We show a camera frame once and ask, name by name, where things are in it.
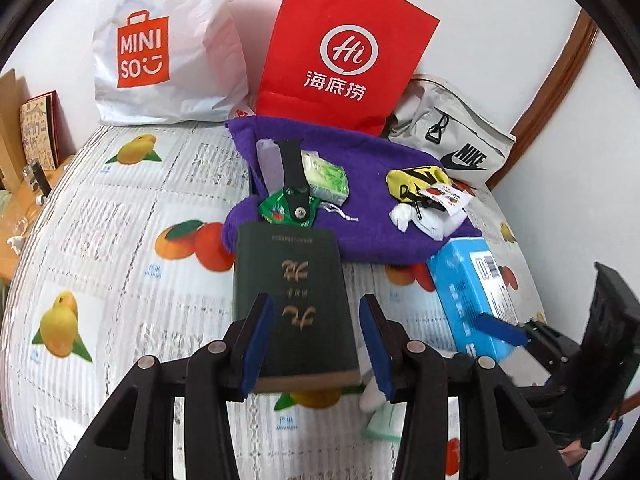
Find purple towel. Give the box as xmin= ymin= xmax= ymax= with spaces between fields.
xmin=220 ymin=115 xmax=483 ymax=266

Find patterned book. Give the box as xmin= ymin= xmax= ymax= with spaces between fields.
xmin=18 ymin=91 xmax=61 ymax=171

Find dark green tea box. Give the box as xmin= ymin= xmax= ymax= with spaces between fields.
xmin=233 ymin=221 xmax=360 ymax=393

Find yellow black pouch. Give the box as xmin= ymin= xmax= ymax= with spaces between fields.
xmin=385 ymin=166 xmax=452 ymax=203

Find white cloth glove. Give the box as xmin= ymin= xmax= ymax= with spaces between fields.
xmin=357 ymin=346 xmax=406 ymax=443

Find brown wooden door frame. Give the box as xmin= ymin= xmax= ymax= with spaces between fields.
xmin=487 ymin=9 xmax=599 ymax=190

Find green tea sachet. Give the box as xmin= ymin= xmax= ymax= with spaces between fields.
xmin=258 ymin=191 xmax=320 ymax=228

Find white Miniso plastic bag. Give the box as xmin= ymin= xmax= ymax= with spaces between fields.
xmin=92 ymin=0 xmax=248 ymax=125

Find red Haidilao paper bag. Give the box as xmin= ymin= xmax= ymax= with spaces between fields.
xmin=256 ymin=0 xmax=439 ymax=136

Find fruit print tablecloth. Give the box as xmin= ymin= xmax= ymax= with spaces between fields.
xmin=1 ymin=125 xmax=544 ymax=479

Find white persimmon snack packet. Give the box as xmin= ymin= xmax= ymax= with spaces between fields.
xmin=419 ymin=182 xmax=474 ymax=216

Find green pocket tissue pack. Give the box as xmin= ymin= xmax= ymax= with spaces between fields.
xmin=302 ymin=151 xmax=349 ymax=206

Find wooden headboard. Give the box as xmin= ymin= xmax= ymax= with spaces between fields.
xmin=0 ymin=70 xmax=27 ymax=192

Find blue tissue pack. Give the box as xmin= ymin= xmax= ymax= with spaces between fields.
xmin=427 ymin=237 xmax=518 ymax=361

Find beige Nike waist bag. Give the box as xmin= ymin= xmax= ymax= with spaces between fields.
xmin=388 ymin=74 xmax=515 ymax=188

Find person's right hand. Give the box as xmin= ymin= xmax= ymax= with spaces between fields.
xmin=560 ymin=439 xmax=589 ymax=468

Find white tissue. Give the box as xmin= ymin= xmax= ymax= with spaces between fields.
xmin=388 ymin=203 xmax=468 ymax=242

